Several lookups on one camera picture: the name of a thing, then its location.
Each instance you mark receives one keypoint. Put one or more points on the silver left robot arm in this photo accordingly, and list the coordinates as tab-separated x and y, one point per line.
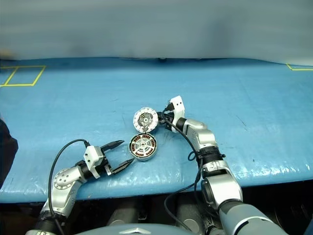
66	181

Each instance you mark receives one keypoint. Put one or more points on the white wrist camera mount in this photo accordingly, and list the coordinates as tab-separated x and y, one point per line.
178	110
94	159

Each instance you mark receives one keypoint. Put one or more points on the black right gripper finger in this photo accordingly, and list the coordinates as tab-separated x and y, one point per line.
161	122
160	114

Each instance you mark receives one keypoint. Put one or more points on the spoked motor rotor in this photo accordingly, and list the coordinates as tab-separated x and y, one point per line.
143	145

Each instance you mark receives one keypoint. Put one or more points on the silver motor cover plate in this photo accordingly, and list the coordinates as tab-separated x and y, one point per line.
145	120

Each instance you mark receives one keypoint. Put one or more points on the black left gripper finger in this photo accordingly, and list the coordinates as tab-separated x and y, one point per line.
123	166
112	145

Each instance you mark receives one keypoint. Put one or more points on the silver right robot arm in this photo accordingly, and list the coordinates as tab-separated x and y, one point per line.
215	171

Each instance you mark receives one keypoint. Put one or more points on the copper wound motor stator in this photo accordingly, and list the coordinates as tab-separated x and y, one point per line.
146	158

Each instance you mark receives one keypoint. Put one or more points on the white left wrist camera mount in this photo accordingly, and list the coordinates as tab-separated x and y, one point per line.
94	159

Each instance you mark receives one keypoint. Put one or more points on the grey robot thigh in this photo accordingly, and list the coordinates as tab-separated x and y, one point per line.
122	213
188	215

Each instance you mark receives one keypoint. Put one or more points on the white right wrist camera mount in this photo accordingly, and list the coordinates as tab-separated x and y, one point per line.
178	110

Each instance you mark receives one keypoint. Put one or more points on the grey robot torso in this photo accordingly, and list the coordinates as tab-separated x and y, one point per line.
146	230

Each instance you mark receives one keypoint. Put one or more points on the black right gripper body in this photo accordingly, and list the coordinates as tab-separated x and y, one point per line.
168	120

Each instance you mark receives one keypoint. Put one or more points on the blue plastic table cover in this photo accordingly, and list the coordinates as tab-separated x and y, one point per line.
156	98

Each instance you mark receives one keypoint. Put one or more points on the person in dark clothing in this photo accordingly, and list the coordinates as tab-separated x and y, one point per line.
7	151

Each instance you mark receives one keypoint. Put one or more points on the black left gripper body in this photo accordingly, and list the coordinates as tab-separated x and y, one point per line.
106	167

